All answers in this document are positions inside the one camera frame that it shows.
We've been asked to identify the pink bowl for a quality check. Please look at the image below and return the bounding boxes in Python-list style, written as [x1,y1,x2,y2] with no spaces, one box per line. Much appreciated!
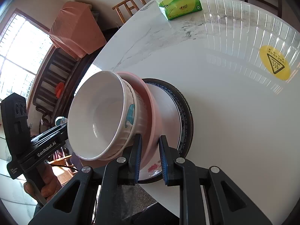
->
[79,71,163,168]

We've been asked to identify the white plate pink flowers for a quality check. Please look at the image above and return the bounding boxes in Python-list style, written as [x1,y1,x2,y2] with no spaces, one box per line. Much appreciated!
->
[139,83,182,181]

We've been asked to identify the large blue white plate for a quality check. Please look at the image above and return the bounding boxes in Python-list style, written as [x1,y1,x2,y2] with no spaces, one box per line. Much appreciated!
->
[137,78,194,185]

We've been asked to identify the white ribbed bowl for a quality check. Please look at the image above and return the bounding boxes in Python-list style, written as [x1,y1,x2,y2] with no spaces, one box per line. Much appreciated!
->
[67,70,150,162]

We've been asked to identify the person's left hand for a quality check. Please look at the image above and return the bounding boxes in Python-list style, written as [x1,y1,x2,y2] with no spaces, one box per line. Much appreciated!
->
[23,163,62,202]

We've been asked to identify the dark carved wooden bench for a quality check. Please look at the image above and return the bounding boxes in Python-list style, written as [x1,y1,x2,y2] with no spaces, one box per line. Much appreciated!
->
[33,47,101,133]

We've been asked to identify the side window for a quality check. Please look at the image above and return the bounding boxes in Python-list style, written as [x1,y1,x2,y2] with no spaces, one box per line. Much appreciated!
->
[1,12,52,100]

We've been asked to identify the pink covered box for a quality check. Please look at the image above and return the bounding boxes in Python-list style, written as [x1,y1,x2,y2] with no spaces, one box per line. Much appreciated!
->
[49,1,106,60]

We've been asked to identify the light wooden chair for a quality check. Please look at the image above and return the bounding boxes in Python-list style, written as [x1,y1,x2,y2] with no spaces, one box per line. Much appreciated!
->
[112,0,146,24]

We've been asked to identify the yellow warning sticker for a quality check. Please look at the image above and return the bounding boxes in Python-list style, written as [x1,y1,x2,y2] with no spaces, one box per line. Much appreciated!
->
[259,45,291,81]

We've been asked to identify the green tissue pack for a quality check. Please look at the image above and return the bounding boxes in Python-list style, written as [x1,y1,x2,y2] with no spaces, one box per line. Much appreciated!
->
[155,0,203,20]

